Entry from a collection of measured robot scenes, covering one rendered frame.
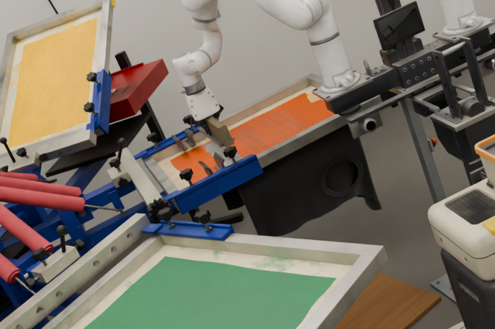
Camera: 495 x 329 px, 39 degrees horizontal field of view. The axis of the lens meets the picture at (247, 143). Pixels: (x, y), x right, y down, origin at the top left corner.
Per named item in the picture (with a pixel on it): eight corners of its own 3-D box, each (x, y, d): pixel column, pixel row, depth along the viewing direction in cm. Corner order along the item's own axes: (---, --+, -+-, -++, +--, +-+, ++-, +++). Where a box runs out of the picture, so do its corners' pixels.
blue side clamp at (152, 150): (213, 134, 288) (206, 118, 286) (216, 136, 283) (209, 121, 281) (146, 167, 282) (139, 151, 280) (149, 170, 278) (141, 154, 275)
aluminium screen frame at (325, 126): (314, 81, 296) (311, 72, 295) (384, 104, 242) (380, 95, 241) (144, 165, 281) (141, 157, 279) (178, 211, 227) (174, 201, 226)
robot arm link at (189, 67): (211, 44, 241) (196, 55, 234) (222, 72, 245) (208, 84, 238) (177, 52, 250) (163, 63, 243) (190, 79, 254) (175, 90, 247)
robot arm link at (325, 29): (345, 28, 216) (328, -21, 211) (328, 44, 206) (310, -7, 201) (318, 34, 222) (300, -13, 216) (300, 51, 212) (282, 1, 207)
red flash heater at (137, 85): (98, 99, 400) (89, 81, 396) (170, 75, 387) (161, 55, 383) (54, 144, 346) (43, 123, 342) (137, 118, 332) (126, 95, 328)
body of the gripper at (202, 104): (184, 95, 245) (197, 123, 249) (210, 82, 247) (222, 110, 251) (179, 91, 252) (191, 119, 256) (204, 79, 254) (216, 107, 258)
